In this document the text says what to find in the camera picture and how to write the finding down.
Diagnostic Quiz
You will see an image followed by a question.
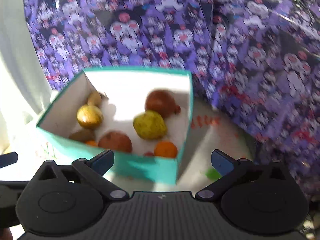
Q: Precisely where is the brown kiwi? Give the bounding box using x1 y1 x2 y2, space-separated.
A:
68 129 95 142
87 91 102 107

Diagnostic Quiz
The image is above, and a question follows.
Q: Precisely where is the orange mandarin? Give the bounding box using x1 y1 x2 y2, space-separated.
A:
153 141 178 158
85 140 98 147

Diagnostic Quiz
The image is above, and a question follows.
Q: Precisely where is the person left hand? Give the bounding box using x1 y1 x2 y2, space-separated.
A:
0 228 13 240

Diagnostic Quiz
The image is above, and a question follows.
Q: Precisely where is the yellow green pear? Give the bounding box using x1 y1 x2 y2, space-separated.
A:
76 105 104 129

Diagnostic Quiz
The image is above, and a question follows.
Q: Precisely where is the brown kiwi front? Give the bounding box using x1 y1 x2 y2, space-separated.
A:
68 129 95 142

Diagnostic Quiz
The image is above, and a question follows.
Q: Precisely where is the white curtain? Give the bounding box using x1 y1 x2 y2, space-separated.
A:
1 0 52 152

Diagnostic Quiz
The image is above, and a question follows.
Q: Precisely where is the large red apple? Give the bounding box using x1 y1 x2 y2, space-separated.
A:
98 131 132 153

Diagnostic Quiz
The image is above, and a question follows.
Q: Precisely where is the spotted yellow pear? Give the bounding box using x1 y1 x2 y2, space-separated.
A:
133 110 168 140

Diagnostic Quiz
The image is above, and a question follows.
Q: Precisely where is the teal cardboard box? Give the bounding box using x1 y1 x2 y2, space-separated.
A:
36 67 194 185

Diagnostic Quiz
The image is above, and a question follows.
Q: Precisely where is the floral white tablecloth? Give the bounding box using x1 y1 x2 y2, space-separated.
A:
1 99 252 193

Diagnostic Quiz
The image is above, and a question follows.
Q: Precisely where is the purple cartoon print sheet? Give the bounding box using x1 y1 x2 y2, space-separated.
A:
23 0 319 198

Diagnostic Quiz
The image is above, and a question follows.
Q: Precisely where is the red cherry tomato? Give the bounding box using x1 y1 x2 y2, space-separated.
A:
174 105 181 115
143 151 155 157

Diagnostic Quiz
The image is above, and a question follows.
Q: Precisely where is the orange mandarin front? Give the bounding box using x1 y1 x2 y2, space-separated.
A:
85 140 98 147

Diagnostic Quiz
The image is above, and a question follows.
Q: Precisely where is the dark red apple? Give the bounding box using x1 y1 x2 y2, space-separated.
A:
145 89 177 119

